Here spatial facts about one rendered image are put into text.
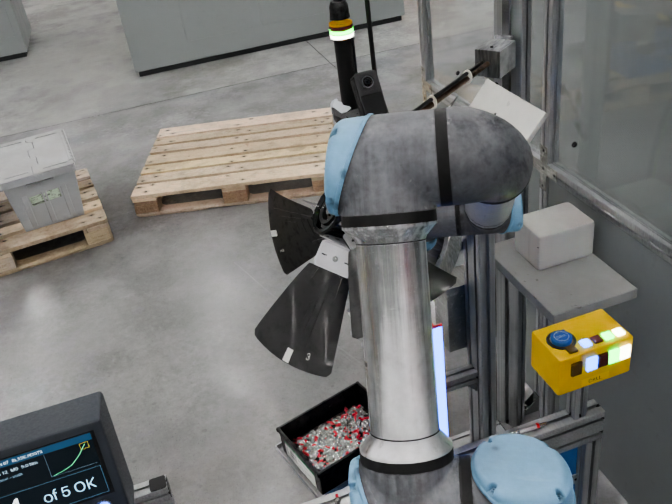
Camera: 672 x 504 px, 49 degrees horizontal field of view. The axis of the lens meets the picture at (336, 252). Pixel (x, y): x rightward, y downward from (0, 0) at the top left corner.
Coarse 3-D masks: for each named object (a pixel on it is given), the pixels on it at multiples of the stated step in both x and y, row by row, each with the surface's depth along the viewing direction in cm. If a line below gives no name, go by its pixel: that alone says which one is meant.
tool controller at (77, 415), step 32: (32, 416) 117; (64, 416) 114; (96, 416) 112; (0, 448) 109; (32, 448) 109; (64, 448) 111; (96, 448) 112; (0, 480) 109; (32, 480) 110; (64, 480) 112; (96, 480) 113; (128, 480) 122
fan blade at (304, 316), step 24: (312, 264) 167; (288, 288) 169; (312, 288) 167; (336, 288) 165; (288, 312) 168; (312, 312) 166; (336, 312) 165; (264, 336) 171; (288, 336) 167; (312, 336) 165; (336, 336) 164; (312, 360) 164
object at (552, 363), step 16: (576, 320) 145; (592, 320) 144; (608, 320) 144; (544, 336) 142; (576, 336) 141; (624, 336) 139; (544, 352) 141; (560, 352) 138; (576, 352) 137; (592, 352) 138; (544, 368) 143; (560, 368) 137; (608, 368) 141; (624, 368) 143; (560, 384) 139; (576, 384) 141
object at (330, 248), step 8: (328, 240) 167; (320, 248) 167; (328, 248) 167; (336, 248) 167; (344, 248) 166; (320, 256) 167; (328, 256) 167; (344, 256) 166; (320, 264) 167; (328, 264) 167; (336, 264) 167; (344, 264) 166; (336, 272) 167; (344, 272) 166
